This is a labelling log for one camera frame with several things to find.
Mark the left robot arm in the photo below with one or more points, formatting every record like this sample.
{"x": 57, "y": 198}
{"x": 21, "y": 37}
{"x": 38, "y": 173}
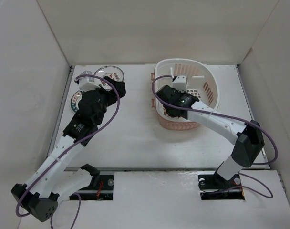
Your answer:
{"x": 41, "y": 194}

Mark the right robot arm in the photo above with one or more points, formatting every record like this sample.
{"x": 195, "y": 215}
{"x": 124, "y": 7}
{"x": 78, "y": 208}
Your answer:
{"x": 246, "y": 138}

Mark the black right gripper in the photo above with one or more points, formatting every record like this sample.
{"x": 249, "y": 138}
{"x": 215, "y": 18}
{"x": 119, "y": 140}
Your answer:
{"x": 175, "y": 91}

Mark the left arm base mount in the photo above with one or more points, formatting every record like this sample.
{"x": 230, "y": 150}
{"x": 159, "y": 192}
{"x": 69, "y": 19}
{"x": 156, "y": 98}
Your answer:
{"x": 101, "y": 186}

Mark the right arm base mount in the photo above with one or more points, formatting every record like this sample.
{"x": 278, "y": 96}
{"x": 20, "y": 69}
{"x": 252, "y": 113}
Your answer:
{"x": 213, "y": 187}

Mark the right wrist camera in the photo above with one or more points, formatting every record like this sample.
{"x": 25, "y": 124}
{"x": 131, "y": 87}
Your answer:
{"x": 180, "y": 83}

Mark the plate with red characters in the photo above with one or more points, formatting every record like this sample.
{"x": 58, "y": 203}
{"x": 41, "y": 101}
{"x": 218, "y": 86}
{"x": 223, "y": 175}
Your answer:
{"x": 113, "y": 72}

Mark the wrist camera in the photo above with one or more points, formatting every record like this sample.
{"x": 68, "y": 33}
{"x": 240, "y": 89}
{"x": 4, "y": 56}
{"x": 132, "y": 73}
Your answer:
{"x": 87, "y": 83}
{"x": 180, "y": 83}

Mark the plate with green rim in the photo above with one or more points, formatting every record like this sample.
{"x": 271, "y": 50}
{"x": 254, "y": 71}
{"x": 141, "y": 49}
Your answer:
{"x": 75, "y": 100}

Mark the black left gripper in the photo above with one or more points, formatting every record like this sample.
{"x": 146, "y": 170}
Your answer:
{"x": 120, "y": 86}

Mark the white plastic dish rack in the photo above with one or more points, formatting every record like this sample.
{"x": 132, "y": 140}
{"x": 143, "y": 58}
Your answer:
{"x": 201, "y": 83}

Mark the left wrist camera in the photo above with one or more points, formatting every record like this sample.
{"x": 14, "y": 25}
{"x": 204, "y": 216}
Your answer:
{"x": 87, "y": 83}

